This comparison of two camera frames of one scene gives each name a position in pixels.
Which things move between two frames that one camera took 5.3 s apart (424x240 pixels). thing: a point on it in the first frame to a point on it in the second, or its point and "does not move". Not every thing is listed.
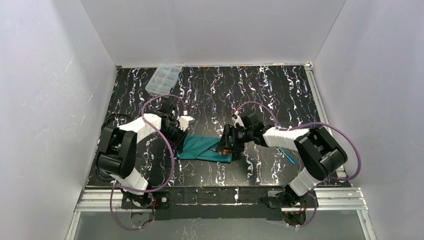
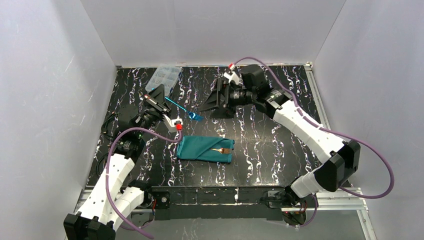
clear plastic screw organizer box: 163,80 does not move
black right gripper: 228,139 to 224,98
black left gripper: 180,136 to 156,104
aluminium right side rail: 321,111 does not move
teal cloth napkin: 198,147 does not move
